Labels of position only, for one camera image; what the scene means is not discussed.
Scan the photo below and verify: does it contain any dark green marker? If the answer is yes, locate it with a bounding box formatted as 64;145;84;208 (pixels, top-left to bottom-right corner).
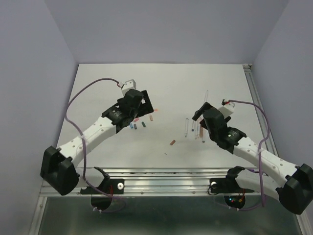
203;90;209;103

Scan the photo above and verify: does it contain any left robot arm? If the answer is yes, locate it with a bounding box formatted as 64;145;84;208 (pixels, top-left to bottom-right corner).
40;89;154;196

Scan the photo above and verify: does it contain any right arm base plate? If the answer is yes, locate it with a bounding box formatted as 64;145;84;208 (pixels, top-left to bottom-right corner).
207;166;254;211

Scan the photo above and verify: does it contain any front aluminium rail frame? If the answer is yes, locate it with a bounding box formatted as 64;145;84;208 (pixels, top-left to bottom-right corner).
40;167;302;196

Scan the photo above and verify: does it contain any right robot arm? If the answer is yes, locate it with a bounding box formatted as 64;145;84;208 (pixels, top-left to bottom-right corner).
192;101;313;214

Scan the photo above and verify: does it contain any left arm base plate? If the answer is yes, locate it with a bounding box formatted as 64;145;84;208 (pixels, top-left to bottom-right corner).
78;167;126;213

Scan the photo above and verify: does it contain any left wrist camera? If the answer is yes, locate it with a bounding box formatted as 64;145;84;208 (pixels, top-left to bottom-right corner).
121;79;136;96

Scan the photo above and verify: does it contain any right side aluminium rail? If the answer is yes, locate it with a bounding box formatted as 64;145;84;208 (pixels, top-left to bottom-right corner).
243;64;278;156

